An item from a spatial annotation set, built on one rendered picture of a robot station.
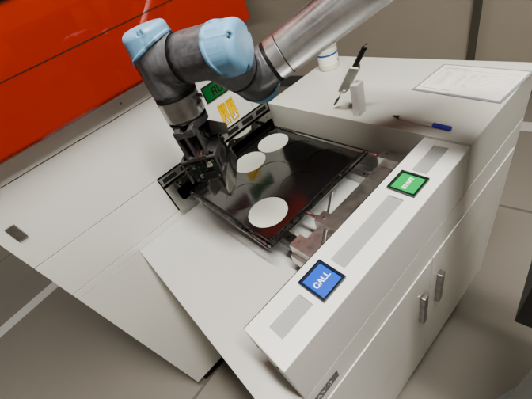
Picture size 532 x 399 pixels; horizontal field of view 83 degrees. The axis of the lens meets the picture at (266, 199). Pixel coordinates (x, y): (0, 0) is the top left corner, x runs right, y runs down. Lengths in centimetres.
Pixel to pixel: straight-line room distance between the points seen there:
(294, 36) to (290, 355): 49
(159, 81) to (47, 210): 47
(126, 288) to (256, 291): 47
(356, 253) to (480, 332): 107
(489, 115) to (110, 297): 108
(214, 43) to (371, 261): 40
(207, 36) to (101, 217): 59
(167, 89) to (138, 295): 72
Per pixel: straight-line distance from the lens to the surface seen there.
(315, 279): 52
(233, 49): 45
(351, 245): 56
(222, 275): 77
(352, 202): 73
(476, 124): 79
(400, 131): 79
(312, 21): 55
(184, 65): 49
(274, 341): 49
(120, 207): 91
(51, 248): 92
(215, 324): 72
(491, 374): 151
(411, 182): 64
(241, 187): 85
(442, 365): 149
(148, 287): 108
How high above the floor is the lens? 140
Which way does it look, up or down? 40 degrees down
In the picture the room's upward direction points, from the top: 23 degrees counter-clockwise
